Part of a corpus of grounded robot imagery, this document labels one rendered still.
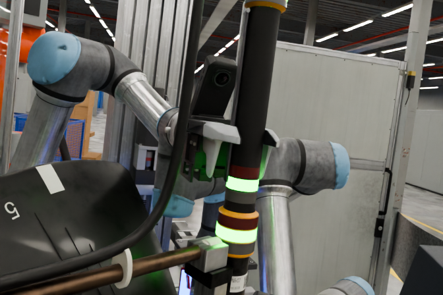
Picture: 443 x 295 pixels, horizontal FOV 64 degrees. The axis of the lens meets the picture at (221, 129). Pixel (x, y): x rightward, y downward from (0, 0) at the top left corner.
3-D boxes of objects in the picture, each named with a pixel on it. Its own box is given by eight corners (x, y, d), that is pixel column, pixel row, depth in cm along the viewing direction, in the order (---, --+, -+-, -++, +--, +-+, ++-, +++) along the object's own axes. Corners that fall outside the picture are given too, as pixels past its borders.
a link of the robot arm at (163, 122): (191, 151, 71) (196, 108, 70) (207, 160, 60) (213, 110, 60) (151, 147, 68) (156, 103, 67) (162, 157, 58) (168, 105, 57)
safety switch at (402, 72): (399, 104, 235) (404, 68, 233) (394, 104, 239) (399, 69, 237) (411, 105, 236) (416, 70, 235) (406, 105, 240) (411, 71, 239)
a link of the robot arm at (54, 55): (46, 238, 96) (122, 54, 82) (-14, 253, 84) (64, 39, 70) (25, 210, 102) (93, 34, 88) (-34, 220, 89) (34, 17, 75)
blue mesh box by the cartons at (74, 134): (8, 173, 608) (14, 116, 603) (37, 161, 733) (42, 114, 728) (61, 178, 620) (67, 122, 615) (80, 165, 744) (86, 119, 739)
